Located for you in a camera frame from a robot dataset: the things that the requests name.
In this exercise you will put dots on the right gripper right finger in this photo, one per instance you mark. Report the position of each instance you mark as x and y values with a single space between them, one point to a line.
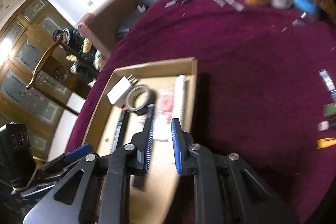
226 188

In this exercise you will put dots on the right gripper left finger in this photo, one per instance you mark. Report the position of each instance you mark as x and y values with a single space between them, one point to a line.
93 191

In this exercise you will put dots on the black marker grey cap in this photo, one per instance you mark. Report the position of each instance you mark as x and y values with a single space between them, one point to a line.
144 143

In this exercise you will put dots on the black tape roll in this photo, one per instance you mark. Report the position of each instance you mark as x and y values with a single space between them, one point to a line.
138 98

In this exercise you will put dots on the white marker pen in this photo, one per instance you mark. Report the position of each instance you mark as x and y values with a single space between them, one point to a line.
179 98

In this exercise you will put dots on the large white charger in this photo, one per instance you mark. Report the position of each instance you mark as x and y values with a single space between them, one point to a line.
117 95

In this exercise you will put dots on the clear case red item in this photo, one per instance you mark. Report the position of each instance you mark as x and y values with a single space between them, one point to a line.
164 105

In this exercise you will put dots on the yellow utility knife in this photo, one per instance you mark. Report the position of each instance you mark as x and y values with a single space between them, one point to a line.
325 142

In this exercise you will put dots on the black marker red cap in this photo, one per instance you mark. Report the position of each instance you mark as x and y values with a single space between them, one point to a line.
120 130

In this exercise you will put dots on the black marker white cap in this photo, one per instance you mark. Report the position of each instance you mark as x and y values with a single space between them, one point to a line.
326 125

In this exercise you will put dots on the green lighter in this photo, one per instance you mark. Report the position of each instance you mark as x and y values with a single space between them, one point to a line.
329 110

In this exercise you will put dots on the wooden chair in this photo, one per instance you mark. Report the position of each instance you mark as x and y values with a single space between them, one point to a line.
62 74

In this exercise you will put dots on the maroon velvet tablecloth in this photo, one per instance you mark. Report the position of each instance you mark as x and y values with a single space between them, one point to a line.
259 92

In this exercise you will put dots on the cardboard box tray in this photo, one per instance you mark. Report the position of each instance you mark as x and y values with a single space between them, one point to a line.
150 205

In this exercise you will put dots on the wooden glass cabinet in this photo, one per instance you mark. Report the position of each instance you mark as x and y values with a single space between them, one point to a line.
24 39

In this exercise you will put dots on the seated person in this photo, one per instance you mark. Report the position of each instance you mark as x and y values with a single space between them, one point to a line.
83 46

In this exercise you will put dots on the maroon armchair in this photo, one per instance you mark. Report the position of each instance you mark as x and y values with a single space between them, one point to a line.
101 23

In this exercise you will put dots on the small blue capsule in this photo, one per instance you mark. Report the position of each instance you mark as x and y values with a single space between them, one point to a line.
298 23

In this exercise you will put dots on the white pen on table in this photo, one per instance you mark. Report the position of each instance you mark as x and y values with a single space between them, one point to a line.
236 5

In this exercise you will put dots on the small silver clip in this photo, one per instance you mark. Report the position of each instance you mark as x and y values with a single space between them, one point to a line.
170 4

